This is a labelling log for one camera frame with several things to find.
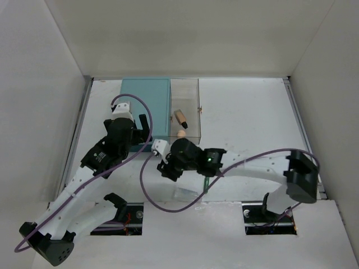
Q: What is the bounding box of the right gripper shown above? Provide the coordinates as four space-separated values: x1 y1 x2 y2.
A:
158 149 198 181

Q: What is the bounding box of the beige makeup sponge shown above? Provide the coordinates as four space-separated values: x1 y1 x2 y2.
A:
177 130 186 138

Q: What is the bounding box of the clear acrylic drawer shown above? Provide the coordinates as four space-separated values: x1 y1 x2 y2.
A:
169 78 201 145

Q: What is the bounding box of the beige foundation bottle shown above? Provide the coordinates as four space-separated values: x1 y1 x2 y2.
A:
174 109 188 129

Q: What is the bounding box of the clear plastic tube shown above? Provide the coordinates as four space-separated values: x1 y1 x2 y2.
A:
172 187 200 202

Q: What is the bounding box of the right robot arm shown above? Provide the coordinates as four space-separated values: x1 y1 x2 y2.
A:
151 138 319 222

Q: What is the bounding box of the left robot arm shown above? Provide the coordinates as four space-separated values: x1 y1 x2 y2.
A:
19 113 153 267

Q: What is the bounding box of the green tube lower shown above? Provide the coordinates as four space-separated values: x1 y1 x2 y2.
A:
203 177 210 194

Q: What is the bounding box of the teal drawer box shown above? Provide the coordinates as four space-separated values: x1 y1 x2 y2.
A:
118 77 171 142

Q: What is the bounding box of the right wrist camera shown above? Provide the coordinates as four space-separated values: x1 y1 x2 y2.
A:
151 139 170 157

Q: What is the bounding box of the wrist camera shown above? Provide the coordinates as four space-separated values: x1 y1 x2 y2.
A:
111 101 134 121
151 139 170 157

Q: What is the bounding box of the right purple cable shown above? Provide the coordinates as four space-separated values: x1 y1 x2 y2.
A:
139 148 320 227

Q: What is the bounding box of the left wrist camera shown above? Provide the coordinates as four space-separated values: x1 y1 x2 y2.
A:
111 101 134 121

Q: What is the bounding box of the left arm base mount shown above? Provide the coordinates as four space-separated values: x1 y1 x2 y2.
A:
90 203 144 236

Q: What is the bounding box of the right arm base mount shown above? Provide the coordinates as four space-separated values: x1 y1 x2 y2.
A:
242 203 297 235

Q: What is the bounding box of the aluminium rail right edge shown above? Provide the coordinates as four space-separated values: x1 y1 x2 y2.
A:
283 77 328 200

